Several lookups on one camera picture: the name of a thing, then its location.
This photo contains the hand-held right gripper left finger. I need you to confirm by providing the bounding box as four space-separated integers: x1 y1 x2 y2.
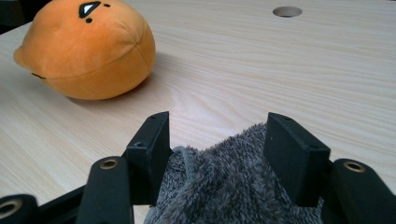
125 110 174 207

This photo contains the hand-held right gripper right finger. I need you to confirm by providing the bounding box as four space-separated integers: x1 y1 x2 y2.
262 112 332 208

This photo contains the grey fluffy cloth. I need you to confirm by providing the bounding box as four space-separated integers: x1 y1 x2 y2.
143 122 325 224

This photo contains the orange plush toy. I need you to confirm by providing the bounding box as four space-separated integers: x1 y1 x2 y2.
12 0 157 102

